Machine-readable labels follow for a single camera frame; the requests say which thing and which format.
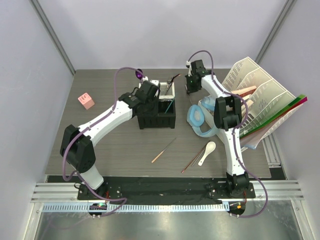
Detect green and magenta folders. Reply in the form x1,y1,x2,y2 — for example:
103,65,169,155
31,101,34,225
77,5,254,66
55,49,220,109
240,94,308,139

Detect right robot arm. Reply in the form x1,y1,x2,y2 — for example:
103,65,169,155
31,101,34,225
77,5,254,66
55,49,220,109
185,60,250,198

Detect dark brown chopstick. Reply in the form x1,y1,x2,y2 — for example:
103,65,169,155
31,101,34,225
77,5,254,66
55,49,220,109
181,141,209,174

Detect large white ceramic spoon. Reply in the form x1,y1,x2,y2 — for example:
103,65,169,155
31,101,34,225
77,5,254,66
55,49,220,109
198,141,216,166

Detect black mounting base plate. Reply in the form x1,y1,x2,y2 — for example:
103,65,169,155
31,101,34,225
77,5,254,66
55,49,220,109
46,175,287,201

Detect purple iridescent spoon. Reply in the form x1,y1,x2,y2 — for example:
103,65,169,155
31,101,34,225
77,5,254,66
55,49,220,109
135,68,144,80

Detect light blue headphones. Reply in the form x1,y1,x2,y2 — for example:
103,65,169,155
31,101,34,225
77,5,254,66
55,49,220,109
186,96,219,138

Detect white desk file organizer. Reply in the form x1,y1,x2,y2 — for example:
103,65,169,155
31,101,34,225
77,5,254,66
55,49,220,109
197,56,308,151

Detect rose gold chopstick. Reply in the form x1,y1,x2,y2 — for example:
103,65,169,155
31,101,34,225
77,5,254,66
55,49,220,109
151,138,177,164

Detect black slotted utensil caddy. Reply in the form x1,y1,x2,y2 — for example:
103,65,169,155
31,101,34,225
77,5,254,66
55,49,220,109
137,99,176,130

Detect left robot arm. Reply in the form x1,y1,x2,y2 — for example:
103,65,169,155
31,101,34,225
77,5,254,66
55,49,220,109
60,80,160,200

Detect white slotted utensil caddy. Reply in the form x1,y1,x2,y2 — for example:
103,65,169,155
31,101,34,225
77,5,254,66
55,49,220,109
159,82,175,101

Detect pink cube power adapter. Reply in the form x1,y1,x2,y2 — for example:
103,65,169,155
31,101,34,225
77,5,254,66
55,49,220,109
77,92,95,110

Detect aluminium frame rail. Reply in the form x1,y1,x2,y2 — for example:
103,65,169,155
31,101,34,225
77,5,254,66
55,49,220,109
31,180,304,213

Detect red book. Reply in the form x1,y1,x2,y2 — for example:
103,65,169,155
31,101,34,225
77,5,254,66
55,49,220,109
231,85,257,101

